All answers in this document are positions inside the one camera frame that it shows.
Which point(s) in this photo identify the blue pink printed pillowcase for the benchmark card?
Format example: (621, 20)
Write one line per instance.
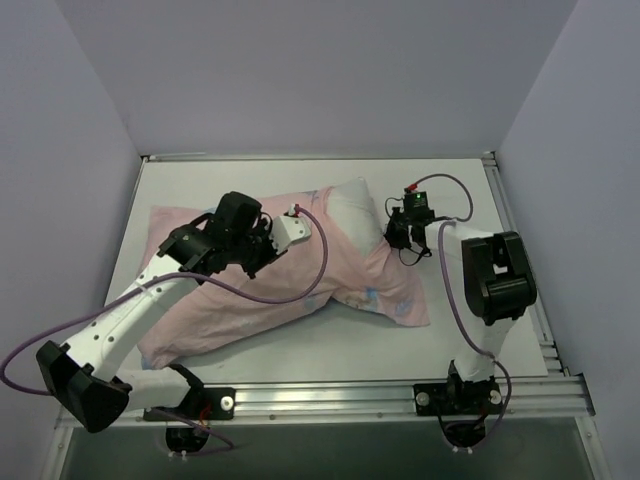
(327, 266)

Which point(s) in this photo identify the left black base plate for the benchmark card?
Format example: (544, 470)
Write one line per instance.
(208, 403)

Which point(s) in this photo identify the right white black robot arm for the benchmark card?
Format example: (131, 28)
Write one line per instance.
(487, 278)

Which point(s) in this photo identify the aluminium front rail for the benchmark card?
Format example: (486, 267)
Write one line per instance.
(555, 396)

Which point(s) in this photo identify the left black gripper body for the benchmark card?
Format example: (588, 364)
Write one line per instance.
(257, 252)

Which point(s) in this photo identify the aluminium right side rail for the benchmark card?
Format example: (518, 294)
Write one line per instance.
(522, 266)

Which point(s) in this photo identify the white pillow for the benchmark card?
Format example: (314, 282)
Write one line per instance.
(352, 209)

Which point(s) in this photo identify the aluminium rail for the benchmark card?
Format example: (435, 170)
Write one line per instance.
(555, 396)
(522, 266)
(300, 156)

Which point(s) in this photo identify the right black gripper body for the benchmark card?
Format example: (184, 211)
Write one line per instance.
(400, 232)

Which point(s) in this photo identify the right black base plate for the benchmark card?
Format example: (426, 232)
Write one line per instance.
(454, 398)

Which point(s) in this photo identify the aluminium back rail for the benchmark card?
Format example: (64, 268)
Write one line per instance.
(300, 156)

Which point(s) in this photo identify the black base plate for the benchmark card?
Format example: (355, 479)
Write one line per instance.
(454, 398)
(208, 403)

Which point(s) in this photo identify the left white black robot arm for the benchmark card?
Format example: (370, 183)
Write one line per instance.
(85, 372)

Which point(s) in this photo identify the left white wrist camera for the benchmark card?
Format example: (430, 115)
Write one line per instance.
(289, 229)

